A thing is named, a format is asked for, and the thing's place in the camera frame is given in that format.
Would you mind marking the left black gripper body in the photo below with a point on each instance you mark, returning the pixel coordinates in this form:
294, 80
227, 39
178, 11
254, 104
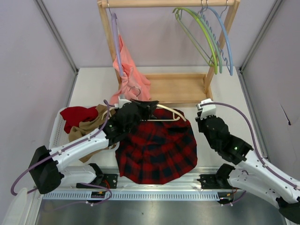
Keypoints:
139, 110

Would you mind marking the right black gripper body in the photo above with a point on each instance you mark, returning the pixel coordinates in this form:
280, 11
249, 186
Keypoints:
204, 123

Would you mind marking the red plaid skirt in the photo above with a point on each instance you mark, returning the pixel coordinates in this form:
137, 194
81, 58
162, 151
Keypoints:
157, 152

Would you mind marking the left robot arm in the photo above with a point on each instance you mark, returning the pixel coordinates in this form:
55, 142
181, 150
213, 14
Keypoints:
52, 168

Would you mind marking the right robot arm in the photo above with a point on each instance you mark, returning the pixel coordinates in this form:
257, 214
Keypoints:
245, 169

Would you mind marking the pink skirt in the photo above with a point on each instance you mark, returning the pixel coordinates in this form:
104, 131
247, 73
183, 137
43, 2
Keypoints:
134, 84

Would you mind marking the blue hanger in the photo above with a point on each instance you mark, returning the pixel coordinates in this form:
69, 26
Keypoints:
225, 26

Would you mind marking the purple hanger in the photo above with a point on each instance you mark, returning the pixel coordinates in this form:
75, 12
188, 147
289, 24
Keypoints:
115, 33

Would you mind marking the green hanger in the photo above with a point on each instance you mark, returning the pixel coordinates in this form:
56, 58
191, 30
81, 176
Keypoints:
178, 12

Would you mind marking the teal hanger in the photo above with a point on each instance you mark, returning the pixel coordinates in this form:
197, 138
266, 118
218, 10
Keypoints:
215, 39

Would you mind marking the wooden clothes rack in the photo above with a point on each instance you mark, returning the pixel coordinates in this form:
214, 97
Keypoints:
168, 88

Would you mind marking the tan garment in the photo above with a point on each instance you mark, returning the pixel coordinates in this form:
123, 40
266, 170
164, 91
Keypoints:
87, 127

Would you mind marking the red garment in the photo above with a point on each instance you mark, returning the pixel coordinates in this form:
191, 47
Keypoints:
74, 115

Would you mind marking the white laundry basket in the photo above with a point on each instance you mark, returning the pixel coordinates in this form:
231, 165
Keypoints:
58, 135

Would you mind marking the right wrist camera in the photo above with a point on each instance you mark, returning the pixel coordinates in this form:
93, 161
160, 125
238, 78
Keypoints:
206, 108

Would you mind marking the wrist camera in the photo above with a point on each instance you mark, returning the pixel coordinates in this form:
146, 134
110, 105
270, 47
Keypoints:
206, 108
121, 101

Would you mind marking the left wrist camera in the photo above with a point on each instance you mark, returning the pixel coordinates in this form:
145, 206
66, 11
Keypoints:
121, 101

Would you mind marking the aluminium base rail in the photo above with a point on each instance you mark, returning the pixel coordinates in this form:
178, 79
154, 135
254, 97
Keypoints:
198, 185

